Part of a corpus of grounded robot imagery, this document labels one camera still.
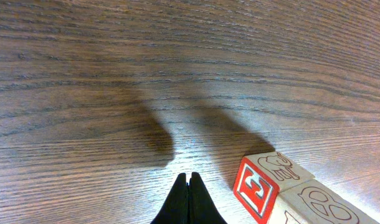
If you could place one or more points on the blue D wooden block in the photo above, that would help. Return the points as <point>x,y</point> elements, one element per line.
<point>313,202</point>

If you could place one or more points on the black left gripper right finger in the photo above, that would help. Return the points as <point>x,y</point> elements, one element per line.
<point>201,208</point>

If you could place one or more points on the red E wooden block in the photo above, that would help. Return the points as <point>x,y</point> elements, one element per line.
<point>260,179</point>

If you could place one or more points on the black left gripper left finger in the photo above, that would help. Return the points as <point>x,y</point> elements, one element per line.
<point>175,207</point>

